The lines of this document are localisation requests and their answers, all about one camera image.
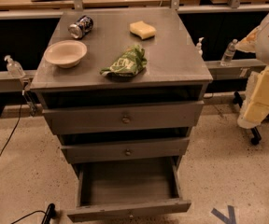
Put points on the green jalapeno chip bag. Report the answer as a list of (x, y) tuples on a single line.
[(129, 64)]

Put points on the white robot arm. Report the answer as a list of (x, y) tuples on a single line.
[(257, 42)]

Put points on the grey top drawer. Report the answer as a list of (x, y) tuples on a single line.
[(114, 118)]

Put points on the grey middle drawer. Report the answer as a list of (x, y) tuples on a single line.
[(125, 150)]

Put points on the grey drawer cabinet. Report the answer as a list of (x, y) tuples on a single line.
[(175, 72)]

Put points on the grey open bottom drawer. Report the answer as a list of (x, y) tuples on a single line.
[(126, 189)]

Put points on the black table leg base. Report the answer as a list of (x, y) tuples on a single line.
[(256, 137)]

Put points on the clear water bottle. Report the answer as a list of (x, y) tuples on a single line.
[(228, 53)]

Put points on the small white pump bottle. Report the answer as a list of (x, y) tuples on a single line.
[(199, 46)]

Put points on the yellow sponge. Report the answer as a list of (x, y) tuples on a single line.
[(143, 30)]

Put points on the crushed blue soda can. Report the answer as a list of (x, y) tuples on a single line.
[(81, 27)]

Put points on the beige bowl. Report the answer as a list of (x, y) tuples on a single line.
[(65, 54)]

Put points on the black stand foot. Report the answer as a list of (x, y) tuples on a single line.
[(49, 213)]

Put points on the left hand sanitizer bottle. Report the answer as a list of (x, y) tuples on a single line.
[(14, 68)]

